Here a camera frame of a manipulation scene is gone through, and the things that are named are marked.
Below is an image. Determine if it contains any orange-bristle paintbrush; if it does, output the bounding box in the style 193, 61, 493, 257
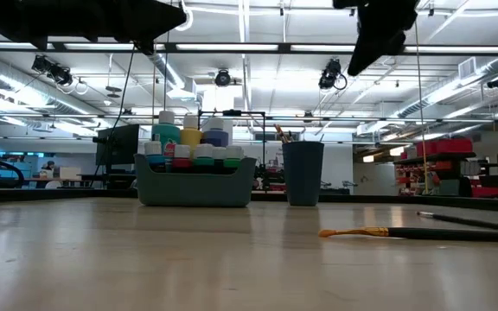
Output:
317, 225, 498, 244

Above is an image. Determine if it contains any large teal paint bottle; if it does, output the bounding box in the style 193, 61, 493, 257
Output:
150, 110, 182, 174

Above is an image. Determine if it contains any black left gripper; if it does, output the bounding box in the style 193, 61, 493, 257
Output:
0, 0, 188, 55

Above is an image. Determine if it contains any large yellow paint bottle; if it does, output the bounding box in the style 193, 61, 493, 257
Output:
179, 115, 204, 150

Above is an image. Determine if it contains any black paintbrush silver ferrule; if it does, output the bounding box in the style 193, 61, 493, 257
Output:
416, 210, 498, 234

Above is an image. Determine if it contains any small red paint bottle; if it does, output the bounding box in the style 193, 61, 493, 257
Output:
172, 143, 193, 170

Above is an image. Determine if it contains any black monitor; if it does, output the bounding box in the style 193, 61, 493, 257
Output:
94, 124, 141, 167

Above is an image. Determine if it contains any black stand frame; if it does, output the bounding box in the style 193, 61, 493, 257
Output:
195, 110, 267, 182

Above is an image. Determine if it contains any small green paint bottle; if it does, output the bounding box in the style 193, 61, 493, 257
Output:
224, 144, 245, 170

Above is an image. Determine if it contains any large purple paint bottle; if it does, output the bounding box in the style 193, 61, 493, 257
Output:
202, 117, 232, 149

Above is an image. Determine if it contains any black hanging camera with cable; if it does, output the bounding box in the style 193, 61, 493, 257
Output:
317, 58, 348, 91

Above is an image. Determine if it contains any black overhead crossbar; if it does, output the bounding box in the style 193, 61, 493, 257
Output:
0, 41, 498, 55

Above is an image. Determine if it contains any shelf with red bins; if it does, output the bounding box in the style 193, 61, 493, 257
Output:
393, 137, 498, 199

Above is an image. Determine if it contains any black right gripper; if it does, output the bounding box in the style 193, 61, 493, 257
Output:
333, 0, 421, 78

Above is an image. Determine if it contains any black ceiling-hung camera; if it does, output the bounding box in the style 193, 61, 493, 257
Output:
31, 54, 75, 87

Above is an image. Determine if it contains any white hanging ring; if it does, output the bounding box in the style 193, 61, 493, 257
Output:
175, 8, 195, 33

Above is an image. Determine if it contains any thin hanging cord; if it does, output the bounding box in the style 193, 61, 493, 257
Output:
413, 21, 430, 194

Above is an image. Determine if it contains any black overhead camera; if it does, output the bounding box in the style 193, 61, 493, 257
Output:
214, 67, 233, 87

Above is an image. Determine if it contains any dark teal plastic cup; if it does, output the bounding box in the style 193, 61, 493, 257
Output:
281, 140, 326, 207

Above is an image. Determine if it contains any small light blue paint bottle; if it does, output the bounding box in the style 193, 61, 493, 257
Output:
143, 140, 165, 173

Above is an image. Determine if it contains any teal plastic storage bin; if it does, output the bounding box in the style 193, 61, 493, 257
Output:
134, 153, 258, 208

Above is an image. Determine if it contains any person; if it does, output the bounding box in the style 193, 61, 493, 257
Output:
41, 159, 58, 179

